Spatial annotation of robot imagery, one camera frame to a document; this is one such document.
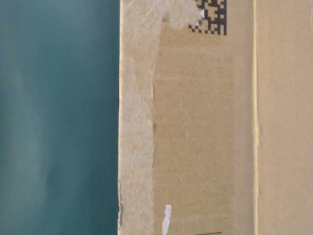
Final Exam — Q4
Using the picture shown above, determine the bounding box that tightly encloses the brown cardboard box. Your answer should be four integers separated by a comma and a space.
118, 0, 313, 235

